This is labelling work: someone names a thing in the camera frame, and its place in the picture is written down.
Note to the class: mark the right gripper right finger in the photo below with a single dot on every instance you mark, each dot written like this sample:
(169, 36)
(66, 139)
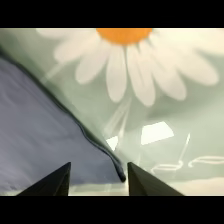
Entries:
(143, 183)

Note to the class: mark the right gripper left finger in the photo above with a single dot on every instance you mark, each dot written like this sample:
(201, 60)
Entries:
(53, 183)

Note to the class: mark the navy blue shirt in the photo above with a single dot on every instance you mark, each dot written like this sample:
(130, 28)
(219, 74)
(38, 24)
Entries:
(36, 133)

